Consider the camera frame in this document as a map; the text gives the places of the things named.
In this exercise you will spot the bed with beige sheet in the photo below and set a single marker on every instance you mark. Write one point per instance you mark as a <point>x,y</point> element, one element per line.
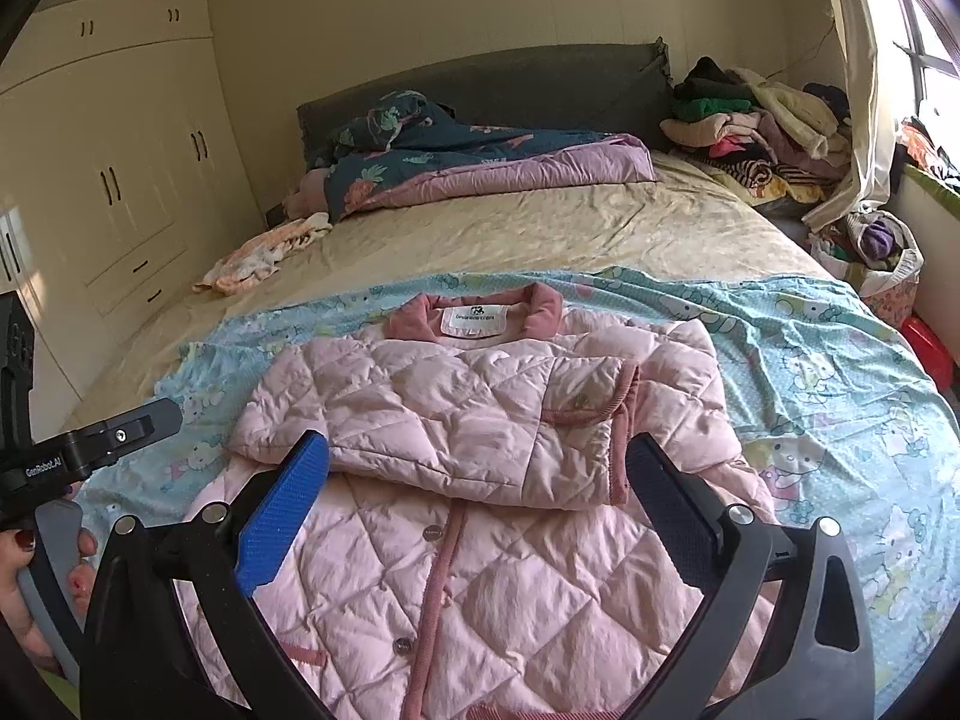
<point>525,232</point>

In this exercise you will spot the person's left hand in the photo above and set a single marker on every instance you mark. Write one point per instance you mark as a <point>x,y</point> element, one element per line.
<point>19,592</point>

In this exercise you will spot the window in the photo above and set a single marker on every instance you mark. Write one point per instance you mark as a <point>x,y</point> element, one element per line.
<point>930,22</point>

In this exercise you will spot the cream wardrobe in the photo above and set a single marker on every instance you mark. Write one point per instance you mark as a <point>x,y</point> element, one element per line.
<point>112,165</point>

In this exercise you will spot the cream curtain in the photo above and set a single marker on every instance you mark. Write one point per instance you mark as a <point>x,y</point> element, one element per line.
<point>862,90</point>

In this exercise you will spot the blue cartoon printed sheet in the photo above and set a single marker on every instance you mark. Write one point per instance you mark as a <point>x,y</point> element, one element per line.
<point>825,360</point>

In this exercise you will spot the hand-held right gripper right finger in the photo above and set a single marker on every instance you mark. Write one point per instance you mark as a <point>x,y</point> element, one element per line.
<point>671,514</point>

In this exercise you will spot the bag of clothes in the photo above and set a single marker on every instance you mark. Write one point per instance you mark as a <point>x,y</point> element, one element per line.
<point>881,247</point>

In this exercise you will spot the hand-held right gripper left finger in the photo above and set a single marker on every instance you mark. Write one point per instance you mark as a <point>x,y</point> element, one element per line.
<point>283,514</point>

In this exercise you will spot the red plastic object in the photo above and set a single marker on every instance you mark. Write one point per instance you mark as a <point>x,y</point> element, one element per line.
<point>930,349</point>

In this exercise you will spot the grey bed headboard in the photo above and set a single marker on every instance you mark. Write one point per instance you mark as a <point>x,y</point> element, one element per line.
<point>525,82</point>

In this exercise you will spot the pink pillow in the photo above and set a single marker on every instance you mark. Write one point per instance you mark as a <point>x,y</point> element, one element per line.
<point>307,199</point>

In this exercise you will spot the pile of mixed clothes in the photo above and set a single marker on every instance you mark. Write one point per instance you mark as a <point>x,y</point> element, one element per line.
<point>757,127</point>

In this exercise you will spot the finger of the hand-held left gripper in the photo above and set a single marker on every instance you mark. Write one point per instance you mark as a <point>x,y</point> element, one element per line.
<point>124,435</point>

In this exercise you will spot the dark floral quilt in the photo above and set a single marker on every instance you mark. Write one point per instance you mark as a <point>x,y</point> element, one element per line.
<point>450,165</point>

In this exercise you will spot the small pale floral cloth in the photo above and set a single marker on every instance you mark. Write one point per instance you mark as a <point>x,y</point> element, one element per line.
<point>262,251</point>

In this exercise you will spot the pink quilted jacket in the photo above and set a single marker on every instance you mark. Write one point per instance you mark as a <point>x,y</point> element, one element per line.
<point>450,405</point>

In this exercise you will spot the clothes on window sill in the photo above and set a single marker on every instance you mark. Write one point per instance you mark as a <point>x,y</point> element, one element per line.
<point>926,154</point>

